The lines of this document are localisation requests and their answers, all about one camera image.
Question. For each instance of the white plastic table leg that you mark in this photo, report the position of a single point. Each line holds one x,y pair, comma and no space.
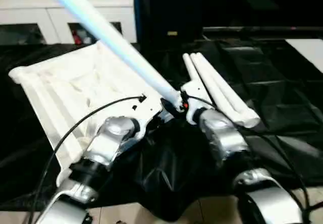
229,90
191,70
121,45
214,85

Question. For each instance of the white plastic table top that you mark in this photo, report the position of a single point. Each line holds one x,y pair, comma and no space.
65,93

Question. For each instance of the small yellow tag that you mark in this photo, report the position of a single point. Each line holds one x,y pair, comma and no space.
172,33

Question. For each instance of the black bar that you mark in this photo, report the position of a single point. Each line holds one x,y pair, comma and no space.
262,30

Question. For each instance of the red bottle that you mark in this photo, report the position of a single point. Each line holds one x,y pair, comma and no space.
75,36

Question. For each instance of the white cabinet with glass doors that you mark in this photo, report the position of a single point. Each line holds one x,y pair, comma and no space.
30,12

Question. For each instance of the black plastic mat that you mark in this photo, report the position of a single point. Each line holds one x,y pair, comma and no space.
282,93

